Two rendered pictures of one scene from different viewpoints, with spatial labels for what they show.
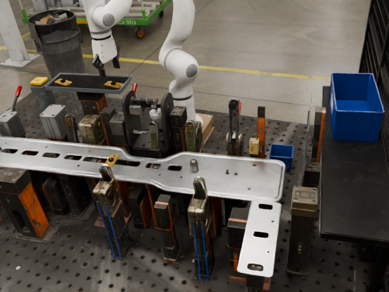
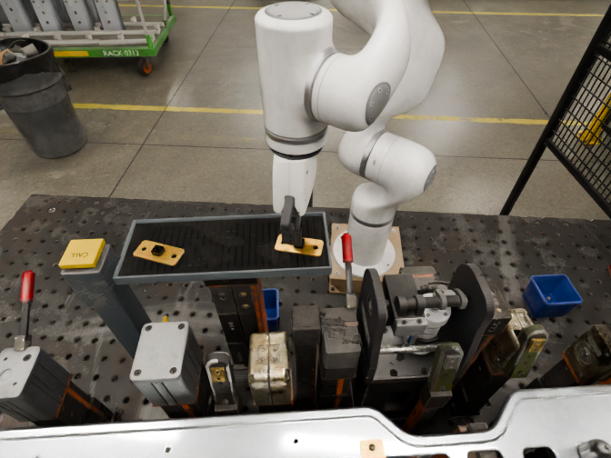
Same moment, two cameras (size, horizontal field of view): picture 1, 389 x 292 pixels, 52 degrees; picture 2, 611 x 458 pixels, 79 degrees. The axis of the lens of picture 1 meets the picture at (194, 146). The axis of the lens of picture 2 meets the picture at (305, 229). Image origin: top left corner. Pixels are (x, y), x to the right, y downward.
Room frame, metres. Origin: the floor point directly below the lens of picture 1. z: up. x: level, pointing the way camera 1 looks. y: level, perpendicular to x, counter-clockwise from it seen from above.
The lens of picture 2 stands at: (1.18, 0.48, 1.67)
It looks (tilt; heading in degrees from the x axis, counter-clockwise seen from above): 47 degrees down; 338
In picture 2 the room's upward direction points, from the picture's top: straight up
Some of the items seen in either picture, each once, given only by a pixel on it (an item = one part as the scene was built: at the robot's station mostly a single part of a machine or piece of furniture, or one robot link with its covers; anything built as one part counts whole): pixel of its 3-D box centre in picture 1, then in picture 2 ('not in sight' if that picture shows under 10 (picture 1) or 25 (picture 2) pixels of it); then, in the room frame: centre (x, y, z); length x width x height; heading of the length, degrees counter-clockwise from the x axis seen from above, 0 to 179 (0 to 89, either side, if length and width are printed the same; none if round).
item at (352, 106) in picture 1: (353, 105); not in sight; (1.32, -0.64, 1.10); 0.30 x 0.17 x 0.13; 164
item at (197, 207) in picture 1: (201, 237); not in sight; (0.93, 0.01, 0.87); 0.12 x 0.09 x 0.35; 162
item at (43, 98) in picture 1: (53, 123); (127, 319); (1.72, 0.69, 0.92); 0.08 x 0.08 x 0.44; 72
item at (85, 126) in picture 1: (98, 155); (275, 397); (1.45, 0.44, 0.89); 0.13 x 0.11 x 0.38; 162
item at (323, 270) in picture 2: (88, 83); (227, 245); (1.64, 0.44, 1.16); 0.37 x 0.14 x 0.02; 72
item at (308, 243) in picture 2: (113, 83); (299, 243); (1.59, 0.32, 1.17); 0.08 x 0.04 x 0.01; 56
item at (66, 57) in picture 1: (61, 48); (36, 102); (4.18, 1.33, 0.36); 0.54 x 0.50 x 0.73; 154
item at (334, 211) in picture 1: (352, 147); not in sight; (1.16, -0.58, 1.02); 0.90 x 0.22 x 0.03; 162
